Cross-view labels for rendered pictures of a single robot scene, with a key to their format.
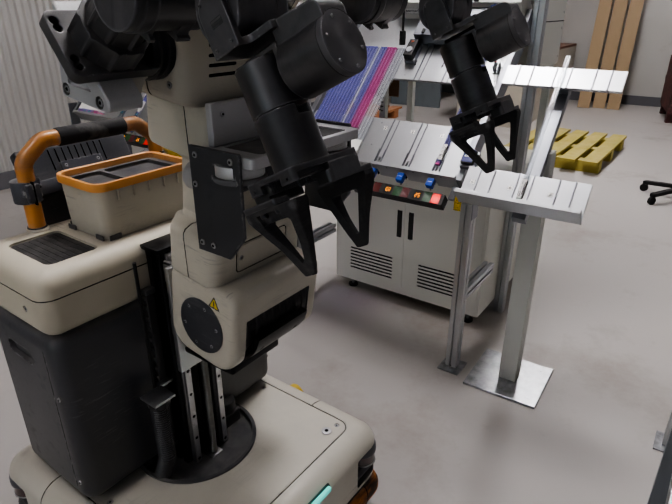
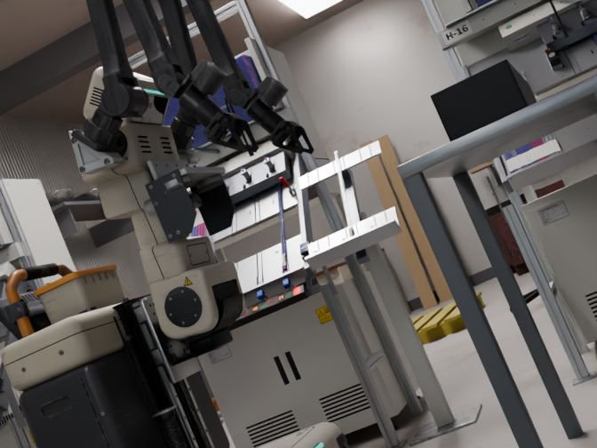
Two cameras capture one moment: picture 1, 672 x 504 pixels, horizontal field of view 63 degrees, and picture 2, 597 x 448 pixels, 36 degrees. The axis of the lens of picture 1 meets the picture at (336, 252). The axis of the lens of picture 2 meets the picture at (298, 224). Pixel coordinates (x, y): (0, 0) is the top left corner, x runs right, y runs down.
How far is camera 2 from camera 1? 175 cm
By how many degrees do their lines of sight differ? 33
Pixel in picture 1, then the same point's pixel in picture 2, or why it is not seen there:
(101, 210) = (80, 291)
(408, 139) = (251, 269)
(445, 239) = (329, 356)
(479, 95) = (277, 122)
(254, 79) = (189, 97)
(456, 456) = not seen: outside the picture
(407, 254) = (304, 396)
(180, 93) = (133, 159)
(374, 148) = not seen: hidden behind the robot
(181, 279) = (159, 284)
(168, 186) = (109, 279)
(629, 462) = not seen: hidden behind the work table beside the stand
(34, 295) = (69, 330)
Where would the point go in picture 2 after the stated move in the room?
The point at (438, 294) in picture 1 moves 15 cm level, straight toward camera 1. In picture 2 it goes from (352, 416) to (357, 420)
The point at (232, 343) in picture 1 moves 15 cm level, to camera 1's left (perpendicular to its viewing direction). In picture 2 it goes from (208, 300) to (153, 323)
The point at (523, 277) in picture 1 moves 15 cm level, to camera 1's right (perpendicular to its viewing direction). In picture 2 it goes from (400, 319) to (434, 303)
